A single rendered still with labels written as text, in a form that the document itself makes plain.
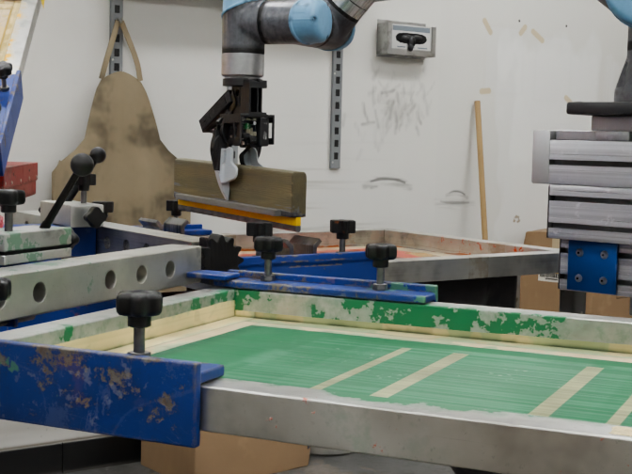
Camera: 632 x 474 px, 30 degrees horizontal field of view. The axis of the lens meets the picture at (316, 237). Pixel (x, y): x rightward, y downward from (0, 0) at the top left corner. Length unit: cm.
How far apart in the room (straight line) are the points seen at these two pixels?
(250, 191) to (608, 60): 393
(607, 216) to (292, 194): 51
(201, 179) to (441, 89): 297
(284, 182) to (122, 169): 227
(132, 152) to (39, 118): 34
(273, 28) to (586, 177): 58
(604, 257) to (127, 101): 249
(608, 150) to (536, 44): 353
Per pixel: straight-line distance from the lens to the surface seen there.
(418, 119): 499
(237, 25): 207
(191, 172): 222
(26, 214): 224
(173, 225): 230
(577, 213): 198
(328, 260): 186
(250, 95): 204
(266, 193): 200
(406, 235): 259
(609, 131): 196
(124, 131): 418
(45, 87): 412
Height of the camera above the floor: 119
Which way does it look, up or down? 5 degrees down
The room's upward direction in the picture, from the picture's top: 1 degrees clockwise
